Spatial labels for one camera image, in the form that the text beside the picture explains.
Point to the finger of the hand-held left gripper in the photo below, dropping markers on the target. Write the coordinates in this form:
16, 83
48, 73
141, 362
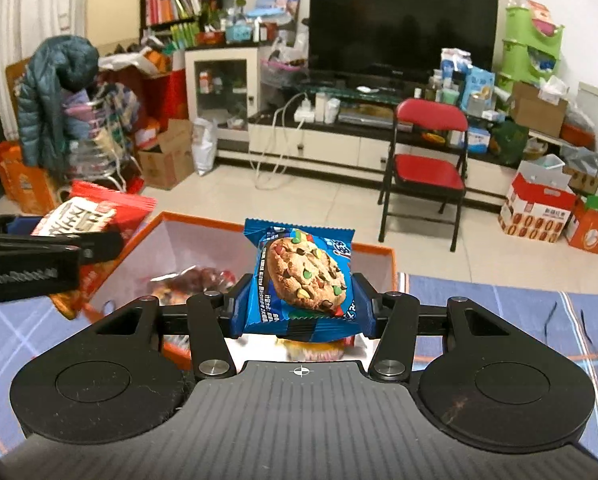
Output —
54, 242
21, 224

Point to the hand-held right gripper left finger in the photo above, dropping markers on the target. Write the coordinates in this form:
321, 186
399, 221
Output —
236, 310

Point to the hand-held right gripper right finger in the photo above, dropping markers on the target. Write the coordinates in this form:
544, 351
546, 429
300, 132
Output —
365, 310

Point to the red cookie packet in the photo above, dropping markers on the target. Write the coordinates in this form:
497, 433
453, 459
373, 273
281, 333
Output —
194, 280

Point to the blue cookie packet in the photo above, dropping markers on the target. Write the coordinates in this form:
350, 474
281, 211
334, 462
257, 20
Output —
304, 275

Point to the orange cardboard box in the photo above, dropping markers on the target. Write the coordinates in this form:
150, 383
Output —
199, 245

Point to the red packet with white label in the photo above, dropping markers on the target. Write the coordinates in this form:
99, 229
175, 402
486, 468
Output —
124, 210

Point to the orange printed carton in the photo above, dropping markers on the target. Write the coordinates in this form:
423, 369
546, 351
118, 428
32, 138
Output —
24, 185

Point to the clear yellow cake packet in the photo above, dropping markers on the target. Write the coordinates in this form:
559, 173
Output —
314, 350

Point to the teal puffer jacket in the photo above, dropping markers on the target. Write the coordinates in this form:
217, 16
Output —
44, 100

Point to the open cardboard box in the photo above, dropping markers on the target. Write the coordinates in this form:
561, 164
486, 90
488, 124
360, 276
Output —
164, 165

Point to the blue checked tablecloth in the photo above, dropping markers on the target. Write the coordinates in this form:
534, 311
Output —
504, 310

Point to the rack with clothes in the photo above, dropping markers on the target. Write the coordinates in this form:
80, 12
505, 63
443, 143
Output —
104, 110

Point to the red folding chair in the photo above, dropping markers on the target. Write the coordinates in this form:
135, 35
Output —
429, 170

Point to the white plastic bag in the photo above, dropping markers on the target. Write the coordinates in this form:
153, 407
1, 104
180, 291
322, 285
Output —
204, 150

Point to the television stand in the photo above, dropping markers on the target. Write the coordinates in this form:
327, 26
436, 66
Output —
329, 147

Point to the red white gift box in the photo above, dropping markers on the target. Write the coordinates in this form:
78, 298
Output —
534, 200

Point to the white power strip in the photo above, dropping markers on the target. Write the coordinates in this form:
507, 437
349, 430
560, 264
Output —
306, 112

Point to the dark green bag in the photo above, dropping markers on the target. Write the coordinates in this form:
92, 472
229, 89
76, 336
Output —
509, 142

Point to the eyeglasses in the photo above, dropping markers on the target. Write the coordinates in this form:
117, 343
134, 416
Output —
587, 329

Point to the standing air conditioner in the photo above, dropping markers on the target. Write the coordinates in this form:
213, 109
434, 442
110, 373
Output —
114, 5

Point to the orange green gift box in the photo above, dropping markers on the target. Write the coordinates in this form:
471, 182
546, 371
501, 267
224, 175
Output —
589, 230

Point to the light blue product box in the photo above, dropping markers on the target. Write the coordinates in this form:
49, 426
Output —
479, 85

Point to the white glass-door cabinet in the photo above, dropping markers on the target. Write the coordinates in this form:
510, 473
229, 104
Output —
221, 52

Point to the bookshelf with books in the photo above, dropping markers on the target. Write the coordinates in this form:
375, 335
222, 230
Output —
164, 10

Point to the brown cardboard box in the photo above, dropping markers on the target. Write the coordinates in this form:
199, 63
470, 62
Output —
539, 115

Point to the blue tissue box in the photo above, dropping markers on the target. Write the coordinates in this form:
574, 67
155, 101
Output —
239, 34

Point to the black television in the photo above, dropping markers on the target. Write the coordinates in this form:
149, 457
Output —
404, 25

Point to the green plastic shelf rack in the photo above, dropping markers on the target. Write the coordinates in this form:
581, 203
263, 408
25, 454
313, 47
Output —
519, 30

